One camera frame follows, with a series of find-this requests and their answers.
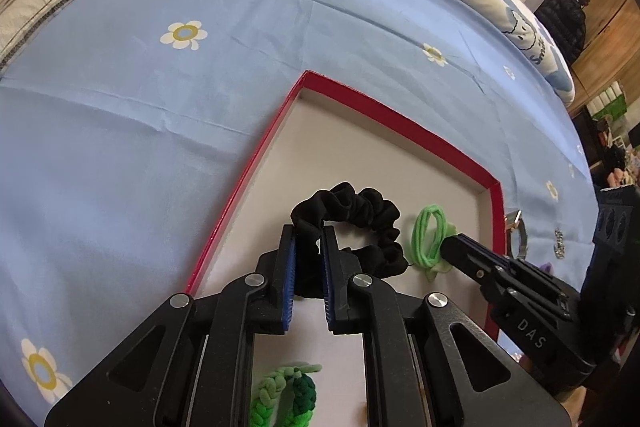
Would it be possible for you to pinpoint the black scrunchie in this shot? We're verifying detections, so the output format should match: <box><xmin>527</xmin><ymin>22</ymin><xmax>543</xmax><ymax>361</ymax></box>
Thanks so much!
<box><xmin>291</xmin><ymin>182</ymin><xmax>410</xmax><ymax>299</ymax></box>

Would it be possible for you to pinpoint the white and green package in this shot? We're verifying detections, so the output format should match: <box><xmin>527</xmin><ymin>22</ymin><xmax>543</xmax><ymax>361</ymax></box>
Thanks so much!
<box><xmin>585</xmin><ymin>79</ymin><xmax>628</xmax><ymax>122</ymax></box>

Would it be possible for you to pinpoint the red cardboard tray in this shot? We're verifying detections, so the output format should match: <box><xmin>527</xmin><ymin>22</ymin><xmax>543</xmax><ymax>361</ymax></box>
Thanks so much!
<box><xmin>184</xmin><ymin>70</ymin><xmax>502</xmax><ymax>427</ymax></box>

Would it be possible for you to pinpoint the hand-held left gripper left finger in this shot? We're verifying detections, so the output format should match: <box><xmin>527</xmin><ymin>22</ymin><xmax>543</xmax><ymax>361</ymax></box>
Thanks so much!
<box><xmin>44</xmin><ymin>224</ymin><xmax>297</xmax><ymax>427</ymax></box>

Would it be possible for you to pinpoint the green braided bracelet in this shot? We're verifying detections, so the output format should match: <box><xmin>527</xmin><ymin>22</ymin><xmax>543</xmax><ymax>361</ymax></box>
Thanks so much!
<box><xmin>250</xmin><ymin>363</ymin><xmax>323</xmax><ymax>427</ymax></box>

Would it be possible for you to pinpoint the black puffer jacket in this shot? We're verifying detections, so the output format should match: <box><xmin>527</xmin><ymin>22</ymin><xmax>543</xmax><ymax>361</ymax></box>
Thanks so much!
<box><xmin>535</xmin><ymin>0</ymin><xmax>587</xmax><ymax>68</ymax></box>

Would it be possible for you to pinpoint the wrist watch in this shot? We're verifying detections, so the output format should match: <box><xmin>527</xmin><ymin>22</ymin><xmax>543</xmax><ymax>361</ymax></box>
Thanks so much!
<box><xmin>504</xmin><ymin>209</ymin><xmax>531</xmax><ymax>260</ymax></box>

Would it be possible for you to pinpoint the light green hair tie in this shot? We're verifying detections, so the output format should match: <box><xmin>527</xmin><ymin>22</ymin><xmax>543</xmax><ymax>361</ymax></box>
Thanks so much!
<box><xmin>410</xmin><ymin>204</ymin><xmax>458</xmax><ymax>281</ymax></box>

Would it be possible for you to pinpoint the wooden wardrobe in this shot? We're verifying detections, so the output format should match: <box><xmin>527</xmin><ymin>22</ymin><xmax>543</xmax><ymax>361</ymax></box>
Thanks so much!
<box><xmin>570</xmin><ymin>0</ymin><xmax>640</xmax><ymax>118</ymax></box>

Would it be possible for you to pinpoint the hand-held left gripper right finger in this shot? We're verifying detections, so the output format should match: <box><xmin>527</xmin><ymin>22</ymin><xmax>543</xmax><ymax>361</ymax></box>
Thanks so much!
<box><xmin>320</xmin><ymin>225</ymin><xmax>571</xmax><ymax>427</ymax></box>

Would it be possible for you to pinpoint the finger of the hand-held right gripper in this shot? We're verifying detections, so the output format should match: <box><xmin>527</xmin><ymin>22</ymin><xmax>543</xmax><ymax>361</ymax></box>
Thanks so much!
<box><xmin>452</xmin><ymin>233</ymin><xmax>574</xmax><ymax>323</ymax></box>
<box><xmin>440</xmin><ymin>241</ymin><xmax>511</xmax><ymax>304</ymax></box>

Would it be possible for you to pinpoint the blue floral bedsheet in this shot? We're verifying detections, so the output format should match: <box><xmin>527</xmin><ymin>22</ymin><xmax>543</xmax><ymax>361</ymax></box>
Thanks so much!
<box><xmin>0</xmin><ymin>0</ymin><xmax>601</xmax><ymax>427</ymax></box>

